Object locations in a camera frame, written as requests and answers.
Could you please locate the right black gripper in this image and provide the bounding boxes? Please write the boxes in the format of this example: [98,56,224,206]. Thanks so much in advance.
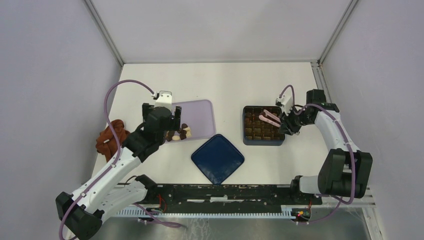
[278,105,313,136]

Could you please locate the pink tongs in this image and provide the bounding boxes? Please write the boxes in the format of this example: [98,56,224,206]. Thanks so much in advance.
[258,109,281,128]

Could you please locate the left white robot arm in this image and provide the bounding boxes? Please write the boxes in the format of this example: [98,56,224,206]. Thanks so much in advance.
[55,103,182,240]

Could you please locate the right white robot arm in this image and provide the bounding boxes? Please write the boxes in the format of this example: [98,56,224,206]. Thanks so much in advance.
[275,89,373,204]

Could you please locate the blue tin chocolate box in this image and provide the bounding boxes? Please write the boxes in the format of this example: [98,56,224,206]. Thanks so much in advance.
[242,105,286,146]

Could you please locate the purple chocolate tray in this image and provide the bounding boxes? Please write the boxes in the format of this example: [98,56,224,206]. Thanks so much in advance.
[172,99,217,142]

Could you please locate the brown crumpled cloth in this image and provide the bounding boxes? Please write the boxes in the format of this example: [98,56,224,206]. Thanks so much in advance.
[95,119,130,162]

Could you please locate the blue tin lid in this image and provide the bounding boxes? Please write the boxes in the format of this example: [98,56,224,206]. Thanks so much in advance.
[190,134,245,185]

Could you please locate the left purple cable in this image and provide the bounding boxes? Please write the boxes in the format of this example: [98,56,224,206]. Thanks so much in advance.
[58,79,183,240]

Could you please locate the purple cable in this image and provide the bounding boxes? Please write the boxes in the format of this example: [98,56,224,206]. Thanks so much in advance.
[58,79,183,240]
[279,84,357,225]

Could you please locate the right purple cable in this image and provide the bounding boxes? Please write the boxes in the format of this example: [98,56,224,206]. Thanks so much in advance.
[279,84,357,225]

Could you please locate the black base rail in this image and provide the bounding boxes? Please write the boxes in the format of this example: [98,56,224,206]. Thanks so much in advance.
[138,184,323,214]

